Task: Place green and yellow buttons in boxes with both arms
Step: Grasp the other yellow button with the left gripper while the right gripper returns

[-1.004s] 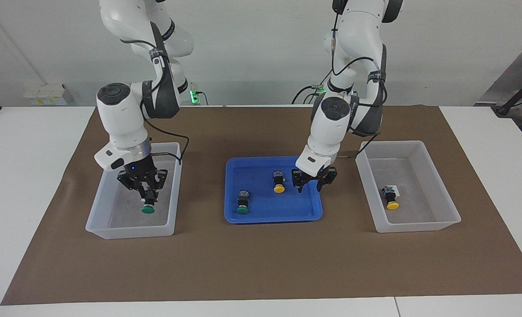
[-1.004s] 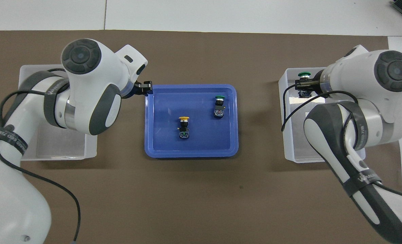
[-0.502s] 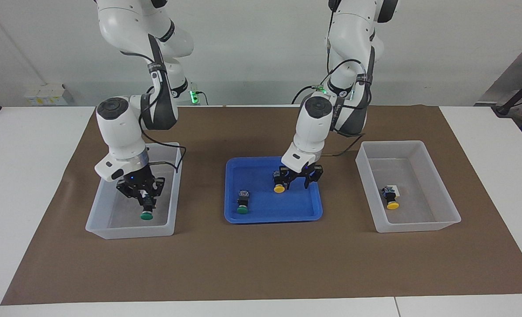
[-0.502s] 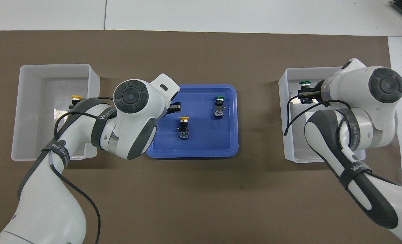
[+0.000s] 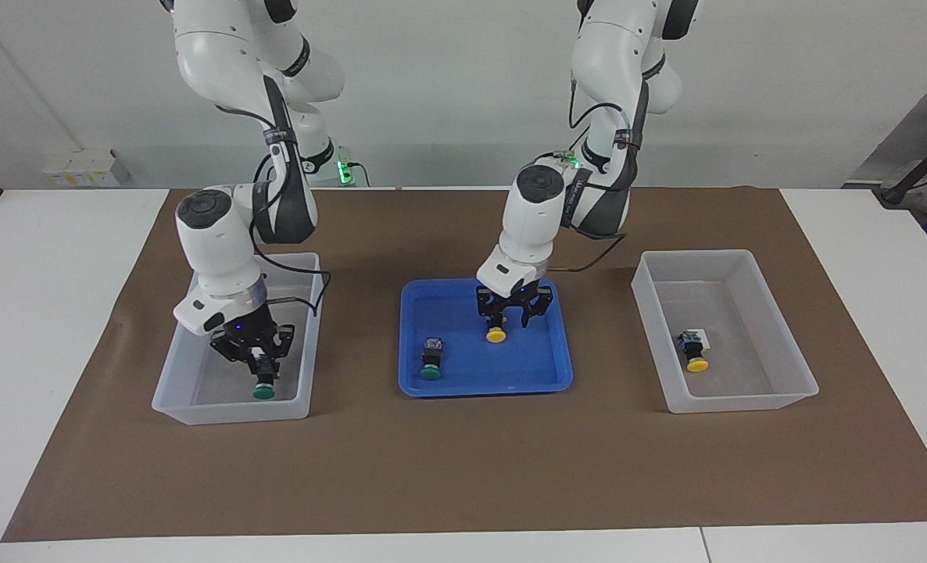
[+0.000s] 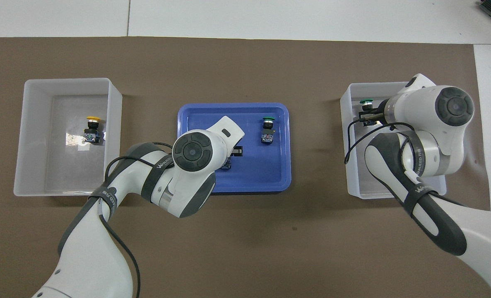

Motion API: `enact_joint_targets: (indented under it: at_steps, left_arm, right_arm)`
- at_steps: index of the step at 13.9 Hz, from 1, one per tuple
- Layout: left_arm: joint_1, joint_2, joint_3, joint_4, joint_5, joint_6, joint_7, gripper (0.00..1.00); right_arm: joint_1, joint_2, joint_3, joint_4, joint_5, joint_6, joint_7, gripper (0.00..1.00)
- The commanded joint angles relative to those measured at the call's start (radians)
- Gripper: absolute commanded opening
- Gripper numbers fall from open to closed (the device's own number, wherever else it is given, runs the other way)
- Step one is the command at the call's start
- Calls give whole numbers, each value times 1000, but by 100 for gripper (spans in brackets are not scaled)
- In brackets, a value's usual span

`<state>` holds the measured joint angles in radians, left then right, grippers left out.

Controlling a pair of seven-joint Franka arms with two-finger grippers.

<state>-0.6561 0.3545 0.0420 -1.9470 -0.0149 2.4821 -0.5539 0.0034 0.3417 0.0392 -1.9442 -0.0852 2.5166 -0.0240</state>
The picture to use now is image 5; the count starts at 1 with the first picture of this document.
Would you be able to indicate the brown paper mat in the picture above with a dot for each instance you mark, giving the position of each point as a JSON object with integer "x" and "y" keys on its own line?
{"x": 463, "y": 469}

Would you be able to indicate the yellow push button switch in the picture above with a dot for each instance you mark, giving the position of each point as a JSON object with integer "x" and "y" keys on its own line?
{"x": 496, "y": 335}
{"x": 696, "y": 356}

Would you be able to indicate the small white label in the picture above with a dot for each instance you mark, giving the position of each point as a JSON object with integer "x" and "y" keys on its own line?
{"x": 704, "y": 336}

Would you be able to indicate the green push button switch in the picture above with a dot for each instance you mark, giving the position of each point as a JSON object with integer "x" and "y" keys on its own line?
{"x": 264, "y": 389}
{"x": 431, "y": 361}

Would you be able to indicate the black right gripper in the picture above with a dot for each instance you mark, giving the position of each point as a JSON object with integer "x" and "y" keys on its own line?
{"x": 245, "y": 328}

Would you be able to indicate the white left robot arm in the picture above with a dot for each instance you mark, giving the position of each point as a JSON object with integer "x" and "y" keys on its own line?
{"x": 534, "y": 227}

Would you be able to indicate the translucent white plastic box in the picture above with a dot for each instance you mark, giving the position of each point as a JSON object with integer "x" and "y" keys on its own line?
{"x": 198, "y": 391}
{"x": 745, "y": 367}

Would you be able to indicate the white wall socket box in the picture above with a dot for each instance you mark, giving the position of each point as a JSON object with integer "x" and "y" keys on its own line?
{"x": 80, "y": 168}

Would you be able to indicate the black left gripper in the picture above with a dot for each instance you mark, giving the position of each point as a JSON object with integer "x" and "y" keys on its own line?
{"x": 510, "y": 300}

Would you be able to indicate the blue plastic tray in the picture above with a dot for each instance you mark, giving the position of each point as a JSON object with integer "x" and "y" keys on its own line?
{"x": 479, "y": 367}

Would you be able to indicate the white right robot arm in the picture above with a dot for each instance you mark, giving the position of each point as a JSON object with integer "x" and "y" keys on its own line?
{"x": 213, "y": 250}

